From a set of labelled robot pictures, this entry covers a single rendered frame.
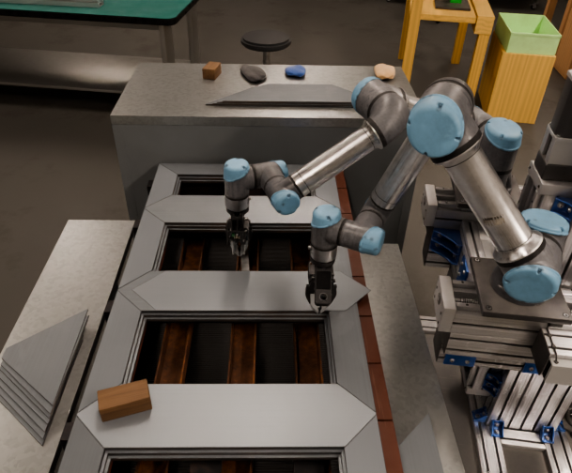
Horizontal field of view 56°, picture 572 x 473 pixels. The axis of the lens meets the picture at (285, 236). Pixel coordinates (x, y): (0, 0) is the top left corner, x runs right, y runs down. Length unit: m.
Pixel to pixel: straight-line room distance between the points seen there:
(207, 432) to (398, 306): 0.86
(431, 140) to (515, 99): 3.90
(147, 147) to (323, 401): 1.39
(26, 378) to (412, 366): 1.12
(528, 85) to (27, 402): 4.36
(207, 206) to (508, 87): 3.43
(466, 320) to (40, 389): 1.16
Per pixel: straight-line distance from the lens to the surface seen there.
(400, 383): 1.72
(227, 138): 2.32
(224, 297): 1.69
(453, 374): 2.42
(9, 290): 3.24
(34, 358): 1.73
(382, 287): 2.00
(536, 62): 4.96
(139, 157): 2.42
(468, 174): 1.21
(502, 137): 1.83
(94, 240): 2.15
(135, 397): 1.42
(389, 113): 1.57
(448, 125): 1.15
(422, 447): 1.57
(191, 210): 2.06
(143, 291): 1.74
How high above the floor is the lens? 2.02
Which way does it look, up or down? 38 degrees down
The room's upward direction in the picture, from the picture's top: 2 degrees clockwise
